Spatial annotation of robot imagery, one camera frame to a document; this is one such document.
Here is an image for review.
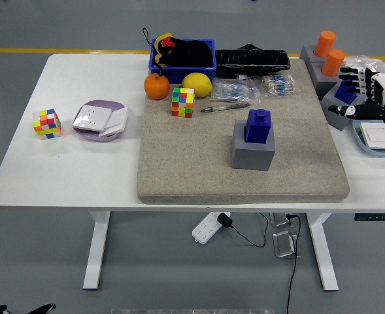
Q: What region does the blue seal stamp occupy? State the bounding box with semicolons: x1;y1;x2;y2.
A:
334;80;360;105
243;109;274;144

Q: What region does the grey square seal holder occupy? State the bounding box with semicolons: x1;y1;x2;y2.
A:
230;119;276;171
321;84;357;131

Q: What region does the orange cylinder seal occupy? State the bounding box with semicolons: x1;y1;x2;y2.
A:
321;48;346;78
314;30;337;57

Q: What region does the grey round-hole seal holder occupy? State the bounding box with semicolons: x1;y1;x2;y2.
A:
299;44;327;66
305;58;347;95

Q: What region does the clear bag of resistors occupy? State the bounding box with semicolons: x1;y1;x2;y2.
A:
250;73;298;98
211;79;261;105

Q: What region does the white table leg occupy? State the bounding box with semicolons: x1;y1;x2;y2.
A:
82;211;111;290
305;212;339;292

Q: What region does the table height control panel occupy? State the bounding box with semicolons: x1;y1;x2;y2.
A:
354;213;385;222

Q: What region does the black keyboard in plastic wrap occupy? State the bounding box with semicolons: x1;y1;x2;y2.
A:
214;43;292;80

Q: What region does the grey ballpoint pen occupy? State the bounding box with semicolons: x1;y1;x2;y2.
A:
201;102;251;114

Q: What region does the yellow lemon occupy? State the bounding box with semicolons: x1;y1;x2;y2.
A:
182;72;213;98

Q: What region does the colourful puzzle cube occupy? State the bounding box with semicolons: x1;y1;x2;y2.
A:
171;86;195;119
32;109;63;141

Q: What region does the black fabric pouch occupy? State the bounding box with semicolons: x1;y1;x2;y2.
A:
171;38;214;67

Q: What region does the black power adapter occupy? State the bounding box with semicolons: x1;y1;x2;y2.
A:
217;212;234;229

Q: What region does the grey-brown mat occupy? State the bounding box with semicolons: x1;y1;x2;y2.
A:
136;58;350;205

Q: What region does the blue plastic bin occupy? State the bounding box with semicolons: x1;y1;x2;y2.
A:
148;38;218;84

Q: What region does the white socket panel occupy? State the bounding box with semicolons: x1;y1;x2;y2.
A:
73;105;113;133

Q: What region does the white power strip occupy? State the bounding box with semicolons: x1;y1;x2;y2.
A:
192;211;231;245

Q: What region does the purple plate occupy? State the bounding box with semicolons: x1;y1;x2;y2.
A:
72;99;129;144

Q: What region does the orange fruit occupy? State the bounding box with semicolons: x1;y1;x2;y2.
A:
144;73;171;101

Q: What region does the white switch panel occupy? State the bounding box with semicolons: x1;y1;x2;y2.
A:
99;107;129;137
360;121;385;150

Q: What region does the metal bracket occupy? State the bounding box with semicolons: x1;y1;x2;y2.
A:
269;212;297;227
272;230;299;260

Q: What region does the long black power cable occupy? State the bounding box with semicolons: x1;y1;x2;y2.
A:
284;214;301;314

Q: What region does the thin black adapter cable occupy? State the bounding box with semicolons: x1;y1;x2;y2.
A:
229;212;269;249

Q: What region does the yellow black device with strap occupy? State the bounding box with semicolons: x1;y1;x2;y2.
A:
142;27;177;69

